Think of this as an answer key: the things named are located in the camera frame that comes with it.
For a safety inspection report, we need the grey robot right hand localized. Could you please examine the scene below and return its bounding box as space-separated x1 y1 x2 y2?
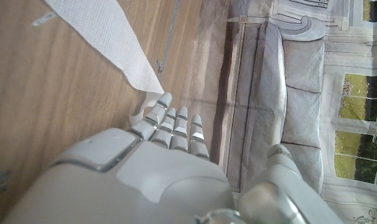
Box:
1 91 345 224

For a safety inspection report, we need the white gauze bandage strip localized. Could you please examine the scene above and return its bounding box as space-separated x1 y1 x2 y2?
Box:
44 0 166 125

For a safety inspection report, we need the printed room backdrop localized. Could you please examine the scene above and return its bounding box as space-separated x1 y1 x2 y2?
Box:
175 0 377 224

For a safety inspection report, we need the small grey tape scrap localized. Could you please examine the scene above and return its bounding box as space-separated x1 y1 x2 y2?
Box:
32 11 57 27

